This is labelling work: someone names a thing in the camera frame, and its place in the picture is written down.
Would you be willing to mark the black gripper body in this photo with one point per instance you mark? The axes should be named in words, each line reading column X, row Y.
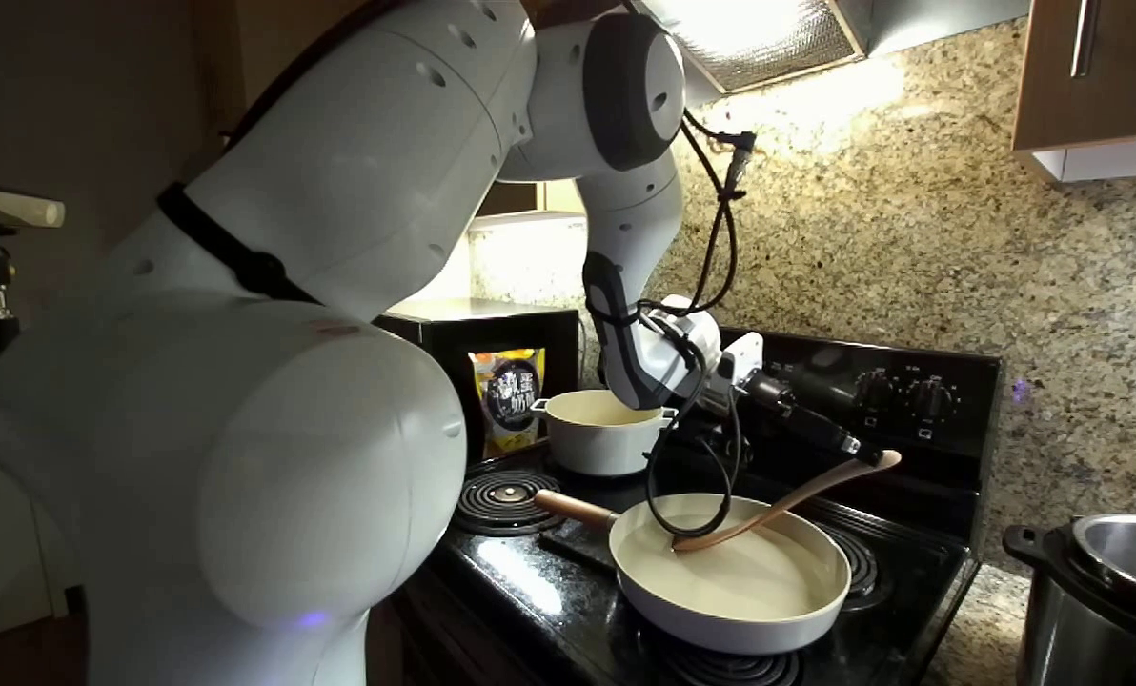
column 791, row 408

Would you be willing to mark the wooden spatula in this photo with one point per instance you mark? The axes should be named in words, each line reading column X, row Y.
column 782, row 499

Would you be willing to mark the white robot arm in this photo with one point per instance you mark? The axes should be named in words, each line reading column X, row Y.
column 276, row 381

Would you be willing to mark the black electric stove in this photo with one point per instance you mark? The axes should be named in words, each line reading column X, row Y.
column 923, row 404

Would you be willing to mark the stainless steel pressure cooker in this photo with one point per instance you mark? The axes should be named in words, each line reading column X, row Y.
column 1102, row 597

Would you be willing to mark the dark snack bag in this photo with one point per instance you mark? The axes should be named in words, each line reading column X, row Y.
column 512, row 395

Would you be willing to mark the steel range hood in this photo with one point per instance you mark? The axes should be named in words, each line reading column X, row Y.
column 782, row 41

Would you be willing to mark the dark wooden upper cabinet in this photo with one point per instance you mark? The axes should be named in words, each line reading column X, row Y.
column 1096, row 78

